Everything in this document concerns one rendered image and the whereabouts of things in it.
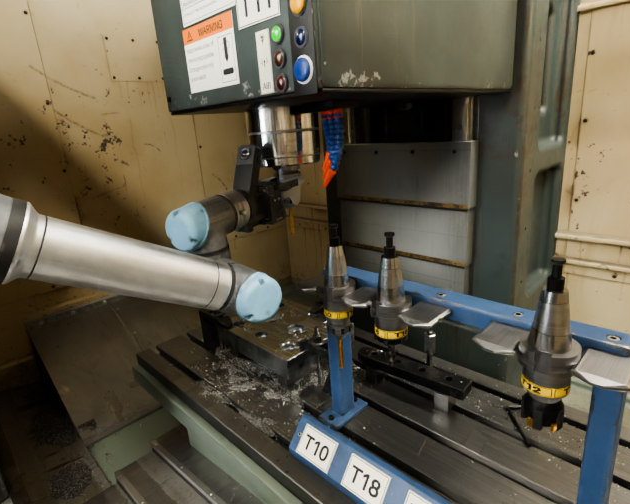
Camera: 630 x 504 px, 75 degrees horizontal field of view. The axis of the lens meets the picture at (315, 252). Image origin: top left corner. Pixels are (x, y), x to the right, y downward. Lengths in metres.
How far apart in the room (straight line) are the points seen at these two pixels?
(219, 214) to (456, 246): 0.73
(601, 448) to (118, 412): 1.31
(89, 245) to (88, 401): 1.09
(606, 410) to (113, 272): 0.61
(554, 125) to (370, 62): 0.91
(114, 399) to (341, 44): 1.31
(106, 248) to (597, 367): 0.57
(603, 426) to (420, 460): 0.33
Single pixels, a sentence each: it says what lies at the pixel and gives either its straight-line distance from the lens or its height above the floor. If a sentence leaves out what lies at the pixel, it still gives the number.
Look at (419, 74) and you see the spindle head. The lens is 0.78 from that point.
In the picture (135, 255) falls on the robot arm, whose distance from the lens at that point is 0.57.
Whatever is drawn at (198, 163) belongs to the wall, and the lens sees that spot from 2.00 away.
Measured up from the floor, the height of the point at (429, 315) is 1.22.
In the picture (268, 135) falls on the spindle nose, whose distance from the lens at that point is 0.89.
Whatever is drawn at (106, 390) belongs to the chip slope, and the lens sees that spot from 1.61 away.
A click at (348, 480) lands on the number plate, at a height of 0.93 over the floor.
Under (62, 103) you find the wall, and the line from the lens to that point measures 1.81.
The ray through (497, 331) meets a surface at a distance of 0.59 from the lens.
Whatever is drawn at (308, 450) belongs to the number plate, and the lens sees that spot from 0.82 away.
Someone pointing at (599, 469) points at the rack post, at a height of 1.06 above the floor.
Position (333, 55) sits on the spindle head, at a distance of 0.62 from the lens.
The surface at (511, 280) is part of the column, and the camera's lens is 1.25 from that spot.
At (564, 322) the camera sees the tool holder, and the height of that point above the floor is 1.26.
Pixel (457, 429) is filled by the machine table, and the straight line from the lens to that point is 0.92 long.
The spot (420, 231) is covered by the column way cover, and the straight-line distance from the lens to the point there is 1.28.
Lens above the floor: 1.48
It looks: 17 degrees down
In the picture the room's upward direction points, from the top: 4 degrees counter-clockwise
